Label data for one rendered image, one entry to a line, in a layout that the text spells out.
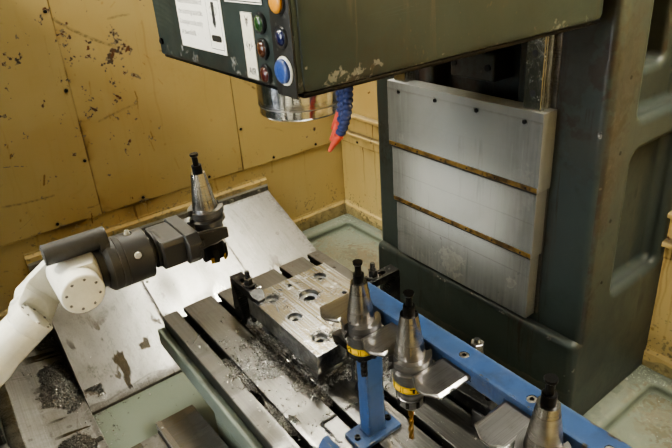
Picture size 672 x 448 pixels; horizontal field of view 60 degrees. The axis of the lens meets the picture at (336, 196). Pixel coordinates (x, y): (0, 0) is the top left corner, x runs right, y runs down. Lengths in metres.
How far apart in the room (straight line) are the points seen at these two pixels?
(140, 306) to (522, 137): 1.28
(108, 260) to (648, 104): 1.13
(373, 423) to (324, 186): 1.51
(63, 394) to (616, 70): 1.60
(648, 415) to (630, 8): 1.06
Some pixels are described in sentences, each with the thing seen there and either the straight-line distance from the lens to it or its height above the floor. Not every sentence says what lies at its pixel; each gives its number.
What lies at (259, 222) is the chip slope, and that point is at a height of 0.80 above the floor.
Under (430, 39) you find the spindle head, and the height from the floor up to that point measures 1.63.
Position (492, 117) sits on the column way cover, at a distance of 1.33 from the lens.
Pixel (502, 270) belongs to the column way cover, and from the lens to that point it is 1.48.
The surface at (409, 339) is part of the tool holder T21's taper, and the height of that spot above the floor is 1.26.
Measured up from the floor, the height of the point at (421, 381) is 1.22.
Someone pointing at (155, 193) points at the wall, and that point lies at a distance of 2.14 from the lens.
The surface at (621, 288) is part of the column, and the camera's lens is 1.57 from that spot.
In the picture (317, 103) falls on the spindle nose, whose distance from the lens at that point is 1.03.
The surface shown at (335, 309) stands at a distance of 0.97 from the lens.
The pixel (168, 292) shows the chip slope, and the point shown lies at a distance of 2.00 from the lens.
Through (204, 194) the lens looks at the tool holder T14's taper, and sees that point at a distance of 1.03.
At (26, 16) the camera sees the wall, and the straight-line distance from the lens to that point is 1.94.
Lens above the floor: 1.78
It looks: 25 degrees down
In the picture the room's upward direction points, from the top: 4 degrees counter-clockwise
